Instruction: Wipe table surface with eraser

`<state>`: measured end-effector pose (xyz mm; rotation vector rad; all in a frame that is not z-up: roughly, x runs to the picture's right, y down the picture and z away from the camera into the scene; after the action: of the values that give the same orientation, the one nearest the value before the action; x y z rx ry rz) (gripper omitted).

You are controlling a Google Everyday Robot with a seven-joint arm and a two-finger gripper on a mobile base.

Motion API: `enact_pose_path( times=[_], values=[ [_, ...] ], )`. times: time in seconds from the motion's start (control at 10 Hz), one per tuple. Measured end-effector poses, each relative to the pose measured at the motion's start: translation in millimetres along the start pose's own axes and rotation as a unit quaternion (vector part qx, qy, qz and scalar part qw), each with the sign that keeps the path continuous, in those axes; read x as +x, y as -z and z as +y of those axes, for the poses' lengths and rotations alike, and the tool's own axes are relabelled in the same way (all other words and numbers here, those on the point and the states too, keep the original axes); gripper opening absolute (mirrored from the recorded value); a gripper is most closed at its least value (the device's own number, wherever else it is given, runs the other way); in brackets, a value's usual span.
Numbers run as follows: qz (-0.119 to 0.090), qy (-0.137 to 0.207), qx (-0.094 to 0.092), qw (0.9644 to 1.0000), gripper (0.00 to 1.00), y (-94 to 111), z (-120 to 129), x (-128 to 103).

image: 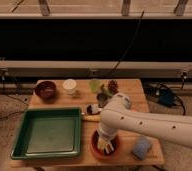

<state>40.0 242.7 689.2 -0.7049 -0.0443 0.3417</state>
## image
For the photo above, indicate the brown pine cone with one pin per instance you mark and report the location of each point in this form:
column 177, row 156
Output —
column 113, row 86

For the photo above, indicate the orange plastic bowl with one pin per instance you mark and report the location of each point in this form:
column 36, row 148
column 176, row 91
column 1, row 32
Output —
column 99, row 153

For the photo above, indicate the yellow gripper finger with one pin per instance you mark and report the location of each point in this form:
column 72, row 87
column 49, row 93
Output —
column 102, row 144

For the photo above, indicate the green toy vegetable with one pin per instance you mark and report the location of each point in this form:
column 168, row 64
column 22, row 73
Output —
column 105, row 91

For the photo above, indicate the wooden folding table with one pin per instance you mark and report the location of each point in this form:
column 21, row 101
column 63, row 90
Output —
column 87, row 158

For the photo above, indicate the small metal cup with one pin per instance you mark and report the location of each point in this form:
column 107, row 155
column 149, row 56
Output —
column 102, row 99

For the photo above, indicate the green plastic tray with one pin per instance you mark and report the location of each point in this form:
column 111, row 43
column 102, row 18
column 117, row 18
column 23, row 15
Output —
column 48, row 133

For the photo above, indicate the light green cup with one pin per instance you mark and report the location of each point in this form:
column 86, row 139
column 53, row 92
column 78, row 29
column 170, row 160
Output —
column 95, row 85

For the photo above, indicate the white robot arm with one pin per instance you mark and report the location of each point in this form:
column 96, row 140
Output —
column 116, row 115

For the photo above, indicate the white paper cup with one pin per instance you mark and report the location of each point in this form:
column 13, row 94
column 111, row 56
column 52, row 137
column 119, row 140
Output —
column 69, row 85

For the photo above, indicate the yellow corn cob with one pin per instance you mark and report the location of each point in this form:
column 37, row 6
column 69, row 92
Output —
column 91, row 118

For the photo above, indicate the blue sponge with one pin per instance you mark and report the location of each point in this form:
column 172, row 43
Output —
column 141, row 147

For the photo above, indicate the dark red bowl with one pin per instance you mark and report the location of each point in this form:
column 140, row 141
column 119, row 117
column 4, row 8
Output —
column 45, row 90

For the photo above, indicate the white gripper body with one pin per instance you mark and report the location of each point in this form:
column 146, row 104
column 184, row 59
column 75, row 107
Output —
column 106, row 136

